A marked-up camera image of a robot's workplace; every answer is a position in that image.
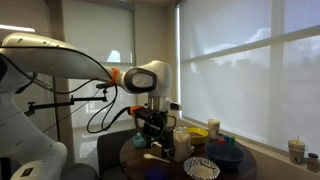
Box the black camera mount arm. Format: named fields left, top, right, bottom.
left=24, top=83, right=111, bottom=118

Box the small jar with dark lid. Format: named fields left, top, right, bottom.
left=306, top=152, right=320, bottom=173

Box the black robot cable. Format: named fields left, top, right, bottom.
left=0, top=46, right=136, bottom=134

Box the dark blue bowl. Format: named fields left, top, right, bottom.
left=204, top=142, right=245, bottom=173

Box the yellow bowl with colourful candies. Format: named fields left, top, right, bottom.
left=185, top=127, right=210, bottom=146

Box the white bowl with blue pattern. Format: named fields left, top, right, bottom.
left=182, top=156, right=221, bottom=180

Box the large teal measuring cup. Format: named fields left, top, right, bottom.
left=132, top=132, right=148, bottom=149

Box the clear plastic jar with grains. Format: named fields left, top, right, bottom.
left=172, top=126, right=193, bottom=164

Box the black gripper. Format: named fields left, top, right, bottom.
left=136, top=113, right=174, bottom=160

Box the paper cup with sticks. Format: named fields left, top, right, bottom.
left=287, top=134, right=307, bottom=165

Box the patterned paper cup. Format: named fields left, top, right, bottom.
left=207, top=118, right=222, bottom=140

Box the dark upholstered chair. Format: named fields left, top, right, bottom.
left=97, top=128, right=141, bottom=180

